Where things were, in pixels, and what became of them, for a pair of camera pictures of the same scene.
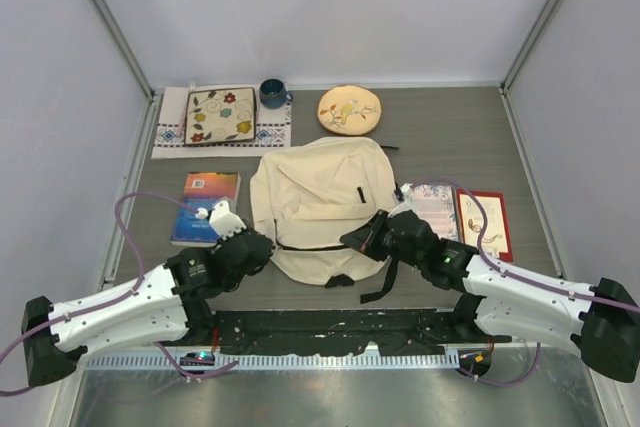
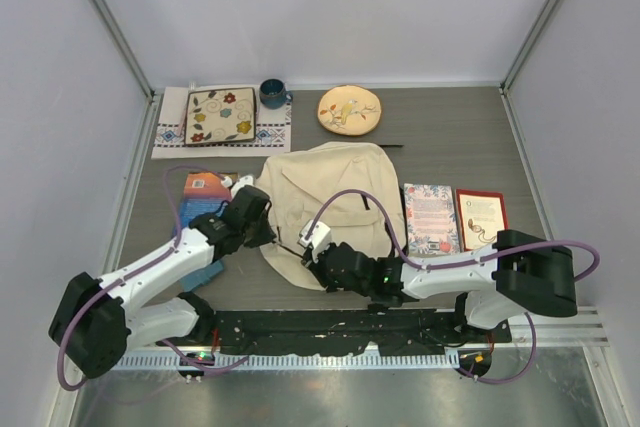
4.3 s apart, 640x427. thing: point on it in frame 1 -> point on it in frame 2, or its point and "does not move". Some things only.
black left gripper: [223, 242] -> [265, 234]
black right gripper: [366, 238] -> [316, 266]
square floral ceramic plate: [220, 115] does not move
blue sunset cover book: [201, 190] does not move
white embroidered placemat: [272, 130] does not move
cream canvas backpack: [311, 193] does not move
